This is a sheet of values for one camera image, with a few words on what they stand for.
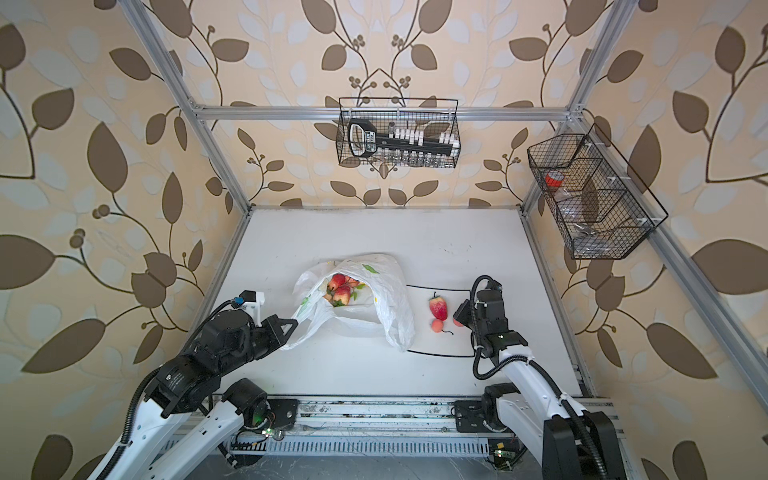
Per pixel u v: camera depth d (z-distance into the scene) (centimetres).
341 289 96
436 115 91
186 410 48
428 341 86
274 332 61
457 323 79
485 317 67
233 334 52
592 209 80
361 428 74
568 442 40
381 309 72
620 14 71
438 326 87
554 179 88
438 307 89
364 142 85
